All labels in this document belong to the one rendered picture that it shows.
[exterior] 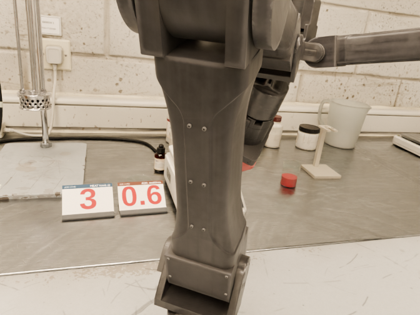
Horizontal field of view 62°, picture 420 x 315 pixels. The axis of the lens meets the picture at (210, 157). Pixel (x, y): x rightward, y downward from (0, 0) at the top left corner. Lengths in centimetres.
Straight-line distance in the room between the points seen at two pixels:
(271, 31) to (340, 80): 123
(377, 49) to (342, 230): 34
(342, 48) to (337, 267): 39
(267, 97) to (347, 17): 95
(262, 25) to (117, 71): 97
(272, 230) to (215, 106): 48
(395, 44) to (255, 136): 31
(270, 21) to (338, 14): 119
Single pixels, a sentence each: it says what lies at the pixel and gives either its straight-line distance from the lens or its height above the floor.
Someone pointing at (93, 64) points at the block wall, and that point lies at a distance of 114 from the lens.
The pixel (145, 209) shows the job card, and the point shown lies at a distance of 70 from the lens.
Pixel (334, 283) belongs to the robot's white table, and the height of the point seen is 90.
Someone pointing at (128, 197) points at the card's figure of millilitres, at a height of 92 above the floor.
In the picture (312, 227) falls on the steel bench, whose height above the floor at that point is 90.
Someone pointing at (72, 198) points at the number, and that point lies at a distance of 70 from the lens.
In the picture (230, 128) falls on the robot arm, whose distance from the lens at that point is 23.
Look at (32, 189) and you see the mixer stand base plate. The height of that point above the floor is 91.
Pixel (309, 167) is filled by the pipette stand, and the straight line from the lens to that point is 101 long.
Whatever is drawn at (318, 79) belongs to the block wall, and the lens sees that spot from 137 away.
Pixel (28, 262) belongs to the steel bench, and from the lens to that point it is 60.
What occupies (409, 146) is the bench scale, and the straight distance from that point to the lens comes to 141.
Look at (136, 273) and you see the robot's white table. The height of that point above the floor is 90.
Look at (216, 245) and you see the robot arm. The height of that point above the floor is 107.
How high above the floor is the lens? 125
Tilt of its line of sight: 21 degrees down
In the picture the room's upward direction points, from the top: 6 degrees clockwise
